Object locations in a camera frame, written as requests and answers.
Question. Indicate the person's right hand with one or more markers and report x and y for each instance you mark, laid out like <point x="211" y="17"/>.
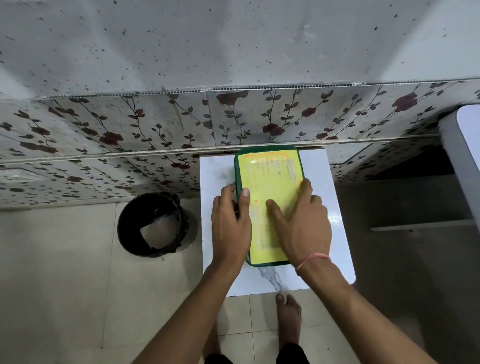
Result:
<point x="305" y="232"/>

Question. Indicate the green plastic tray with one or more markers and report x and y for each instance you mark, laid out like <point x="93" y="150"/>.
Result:
<point x="237" y="176"/>

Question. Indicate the person's right foot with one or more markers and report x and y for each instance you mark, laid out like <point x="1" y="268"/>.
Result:
<point x="288" y="318"/>

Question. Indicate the small white marble-pattern table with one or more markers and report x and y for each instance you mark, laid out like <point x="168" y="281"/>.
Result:
<point x="217" y="172"/>

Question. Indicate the black waste bin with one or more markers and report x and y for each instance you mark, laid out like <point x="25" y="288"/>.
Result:
<point x="150" y="215"/>

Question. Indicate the person's left foot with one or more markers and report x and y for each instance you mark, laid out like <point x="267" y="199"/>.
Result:
<point x="212" y="343"/>

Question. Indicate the black trousers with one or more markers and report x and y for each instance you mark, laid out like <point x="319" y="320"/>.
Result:
<point x="292" y="354"/>

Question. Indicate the person's left thumb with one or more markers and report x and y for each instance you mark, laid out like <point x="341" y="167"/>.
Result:
<point x="244" y="208"/>

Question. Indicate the person's left hand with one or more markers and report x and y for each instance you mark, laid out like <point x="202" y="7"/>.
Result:
<point x="228" y="236"/>

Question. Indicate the person's right forearm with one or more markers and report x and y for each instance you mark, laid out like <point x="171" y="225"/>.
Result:
<point x="360" y="318"/>

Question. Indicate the yellow paper sheet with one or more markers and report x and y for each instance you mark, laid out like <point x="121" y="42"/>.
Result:
<point x="270" y="176"/>

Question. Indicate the person's right thumb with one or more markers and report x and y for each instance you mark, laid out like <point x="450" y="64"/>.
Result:
<point x="276" y="221"/>

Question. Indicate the pink thread wristband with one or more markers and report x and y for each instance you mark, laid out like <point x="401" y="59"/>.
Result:
<point x="313" y="257"/>

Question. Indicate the person's left middle finger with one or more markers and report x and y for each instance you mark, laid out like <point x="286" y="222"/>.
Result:
<point x="216" y="204"/>

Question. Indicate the person's foot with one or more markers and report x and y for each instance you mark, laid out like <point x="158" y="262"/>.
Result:
<point x="288" y="318"/>
<point x="212" y="343"/>

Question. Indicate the person's left forearm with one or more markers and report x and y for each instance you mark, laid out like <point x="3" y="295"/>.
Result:
<point x="191" y="318"/>

